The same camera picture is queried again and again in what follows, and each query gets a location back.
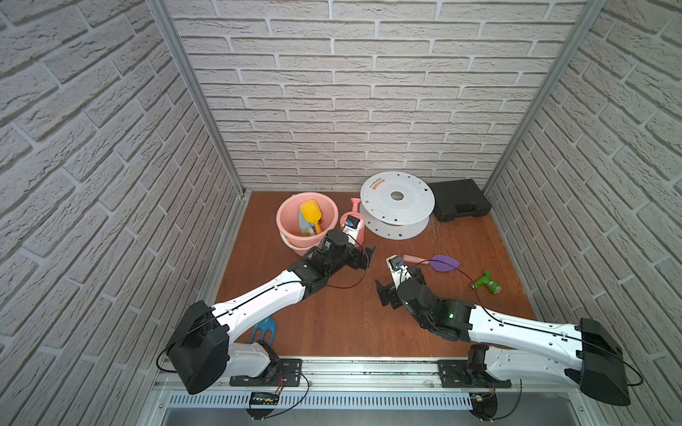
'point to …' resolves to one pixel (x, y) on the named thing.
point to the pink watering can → (358, 215)
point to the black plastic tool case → (459, 198)
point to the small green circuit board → (264, 398)
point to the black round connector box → (484, 406)
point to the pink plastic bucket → (289, 222)
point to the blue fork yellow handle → (268, 325)
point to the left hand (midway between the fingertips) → (354, 231)
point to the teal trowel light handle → (305, 226)
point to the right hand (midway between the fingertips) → (392, 275)
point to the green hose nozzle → (487, 279)
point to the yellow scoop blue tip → (313, 213)
